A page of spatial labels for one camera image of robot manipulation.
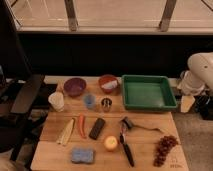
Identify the blue plastic cup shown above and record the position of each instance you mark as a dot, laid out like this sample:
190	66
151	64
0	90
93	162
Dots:
89	101

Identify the black handled peeler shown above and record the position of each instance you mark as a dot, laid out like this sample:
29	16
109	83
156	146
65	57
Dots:
126	147

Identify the orange carrot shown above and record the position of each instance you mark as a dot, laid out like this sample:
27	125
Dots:
81	120

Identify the red bowl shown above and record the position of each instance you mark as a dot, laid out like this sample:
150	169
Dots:
107	78

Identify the purple bowl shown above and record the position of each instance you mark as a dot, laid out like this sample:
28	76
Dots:
74	87

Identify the black chair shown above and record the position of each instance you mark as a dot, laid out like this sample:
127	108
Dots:
19	87

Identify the black rectangular block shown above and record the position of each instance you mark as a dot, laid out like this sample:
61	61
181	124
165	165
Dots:
96	129

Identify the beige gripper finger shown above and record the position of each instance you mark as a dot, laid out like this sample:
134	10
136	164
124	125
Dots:
186	103

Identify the green plastic tray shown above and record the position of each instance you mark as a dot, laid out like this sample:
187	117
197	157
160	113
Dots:
145	92

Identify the white plastic cup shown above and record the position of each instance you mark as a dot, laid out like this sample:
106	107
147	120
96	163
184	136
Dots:
56	100

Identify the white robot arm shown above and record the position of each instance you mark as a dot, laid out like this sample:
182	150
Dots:
201	65

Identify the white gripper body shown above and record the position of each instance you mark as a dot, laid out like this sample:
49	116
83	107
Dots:
191	85

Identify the red grapes bunch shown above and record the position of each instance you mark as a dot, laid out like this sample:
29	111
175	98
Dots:
164	146

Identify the yellow lemon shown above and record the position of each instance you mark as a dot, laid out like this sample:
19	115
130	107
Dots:
110	143

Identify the blue sponge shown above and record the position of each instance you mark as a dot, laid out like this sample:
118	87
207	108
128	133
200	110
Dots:
82	155

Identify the white item in bowl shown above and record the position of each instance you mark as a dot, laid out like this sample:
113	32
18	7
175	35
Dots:
110	85

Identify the black dish brush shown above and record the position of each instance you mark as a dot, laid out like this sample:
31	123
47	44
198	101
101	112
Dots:
130	125

